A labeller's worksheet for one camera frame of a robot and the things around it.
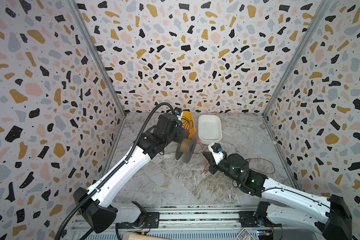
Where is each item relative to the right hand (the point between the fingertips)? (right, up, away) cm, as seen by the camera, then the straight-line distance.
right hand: (202, 151), depth 70 cm
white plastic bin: (+9, +10, +44) cm, 46 cm away
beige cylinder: (-30, -40, 0) cm, 50 cm away
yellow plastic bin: (-8, +14, +45) cm, 48 cm away
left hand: (-11, +12, +1) cm, 16 cm away
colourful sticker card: (+19, -39, -1) cm, 43 cm away
